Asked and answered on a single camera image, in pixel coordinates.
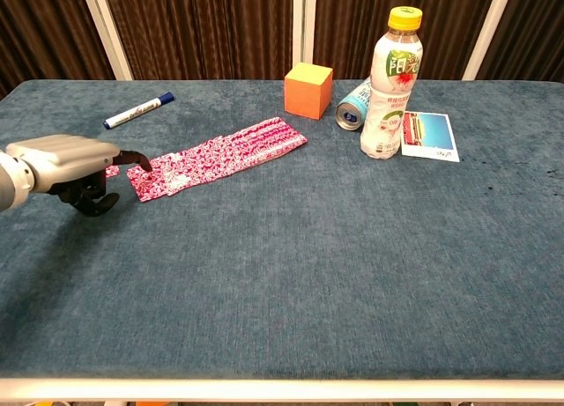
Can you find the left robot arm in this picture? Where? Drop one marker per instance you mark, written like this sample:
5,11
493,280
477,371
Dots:
11,186

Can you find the pink patterned cloth strip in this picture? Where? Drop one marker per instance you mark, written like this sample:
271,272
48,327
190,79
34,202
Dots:
247,144

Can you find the white partition post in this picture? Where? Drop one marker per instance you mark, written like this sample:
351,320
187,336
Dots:
487,31
108,36
304,27

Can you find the white marker with blue cap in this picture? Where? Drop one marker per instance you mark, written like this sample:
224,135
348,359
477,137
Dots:
136,111

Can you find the light blue drink can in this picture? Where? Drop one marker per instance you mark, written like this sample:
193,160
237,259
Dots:
352,111

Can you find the orange and yellow foam cube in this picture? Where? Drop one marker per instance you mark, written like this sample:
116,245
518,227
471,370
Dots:
306,95

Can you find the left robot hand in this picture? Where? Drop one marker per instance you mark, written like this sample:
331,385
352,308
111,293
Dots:
66,159

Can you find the drink bottle with yellow cap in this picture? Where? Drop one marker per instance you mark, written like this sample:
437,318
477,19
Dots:
390,102

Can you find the postcard with blue sky photo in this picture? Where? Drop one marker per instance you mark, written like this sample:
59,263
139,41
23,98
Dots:
432,135

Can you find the dark brown curtain panel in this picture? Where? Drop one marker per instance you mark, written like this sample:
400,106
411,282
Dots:
348,23
533,31
202,27
48,31

